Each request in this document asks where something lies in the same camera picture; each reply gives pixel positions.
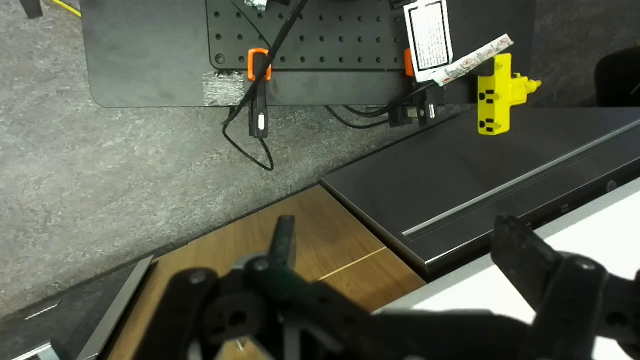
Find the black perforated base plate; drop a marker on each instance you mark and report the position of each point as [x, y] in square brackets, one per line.
[327, 36]

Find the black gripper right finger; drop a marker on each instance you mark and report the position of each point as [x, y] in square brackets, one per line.
[577, 300]

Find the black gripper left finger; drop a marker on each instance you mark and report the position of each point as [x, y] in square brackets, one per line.
[263, 298]

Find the yellow power strip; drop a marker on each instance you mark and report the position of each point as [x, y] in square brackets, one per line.
[499, 94]

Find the white paper label card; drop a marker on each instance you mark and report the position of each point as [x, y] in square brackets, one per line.
[428, 36]

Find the orange clamp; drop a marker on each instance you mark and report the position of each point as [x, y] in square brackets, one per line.
[256, 65]

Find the black dishwasher front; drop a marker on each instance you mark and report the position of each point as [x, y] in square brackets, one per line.
[437, 194]

